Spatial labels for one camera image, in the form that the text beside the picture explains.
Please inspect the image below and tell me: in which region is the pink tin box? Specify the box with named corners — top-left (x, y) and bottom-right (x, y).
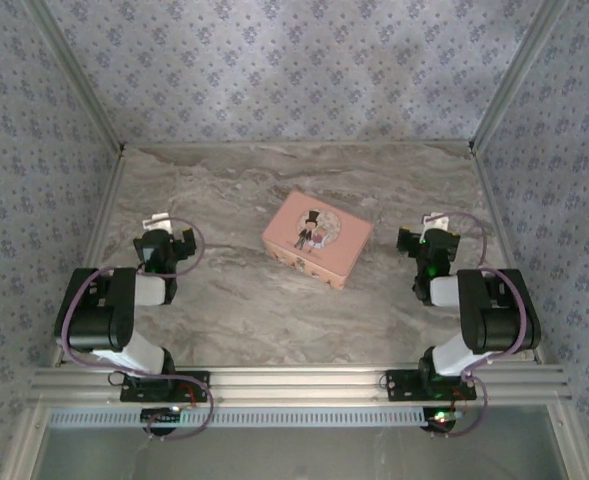
top-left (261, 189), bottom-right (374, 291)

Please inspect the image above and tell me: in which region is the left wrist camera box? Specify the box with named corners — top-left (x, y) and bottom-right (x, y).
top-left (142, 213), bottom-right (174, 234)

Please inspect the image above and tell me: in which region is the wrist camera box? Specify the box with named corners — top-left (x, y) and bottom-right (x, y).
top-left (142, 213), bottom-right (174, 234)
top-left (421, 211), bottom-right (451, 234)

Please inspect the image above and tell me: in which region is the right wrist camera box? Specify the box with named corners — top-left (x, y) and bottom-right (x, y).
top-left (421, 211), bottom-right (451, 234)

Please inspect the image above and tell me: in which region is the aluminium side rail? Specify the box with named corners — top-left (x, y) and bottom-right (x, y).
top-left (52, 149), bottom-right (126, 369)
top-left (471, 145), bottom-right (546, 365)

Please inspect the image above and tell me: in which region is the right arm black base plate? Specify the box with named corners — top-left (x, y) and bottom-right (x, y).
top-left (384, 368), bottom-right (478, 401)

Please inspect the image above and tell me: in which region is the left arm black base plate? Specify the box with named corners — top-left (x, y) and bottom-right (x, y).
top-left (120, 370), bottom-right (211, 404)

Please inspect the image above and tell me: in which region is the thin aluminium back rail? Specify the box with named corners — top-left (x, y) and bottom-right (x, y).
top-left (123, 140), bottom-right (475, 149)

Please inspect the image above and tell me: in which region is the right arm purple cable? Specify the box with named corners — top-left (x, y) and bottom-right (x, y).
top-left (426, 210), bottom-right (531, 437)

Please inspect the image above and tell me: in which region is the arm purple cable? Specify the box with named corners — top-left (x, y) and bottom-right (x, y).
top-left (426, 210), bottom-right (531, 437)
top-left (56, 215), bottom-right (216, 442)

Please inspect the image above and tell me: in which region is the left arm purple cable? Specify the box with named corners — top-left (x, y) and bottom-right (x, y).
top-left (56, 215), bottom-right (216, 442)

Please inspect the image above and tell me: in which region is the wide aluminium mounting rail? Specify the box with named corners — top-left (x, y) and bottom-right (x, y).
top-left (26, 364), bottom-right (573, 407)

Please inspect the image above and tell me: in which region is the aluminium corner post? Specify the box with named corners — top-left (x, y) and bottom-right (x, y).
top-left (27, 0), bottom-right (126, 152)
top-left (470, 0), bottom-right (571, 152)

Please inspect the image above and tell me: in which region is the grey slotted cable duct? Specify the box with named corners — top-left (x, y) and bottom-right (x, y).
top-left (46, 407), bottom-right (458, 430)

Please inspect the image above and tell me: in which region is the aluminium frame leg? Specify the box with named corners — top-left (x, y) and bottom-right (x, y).
top-left (1, 405), bottom-right (50, 480)
top-left (548, 404), bottom-right (589, 480)

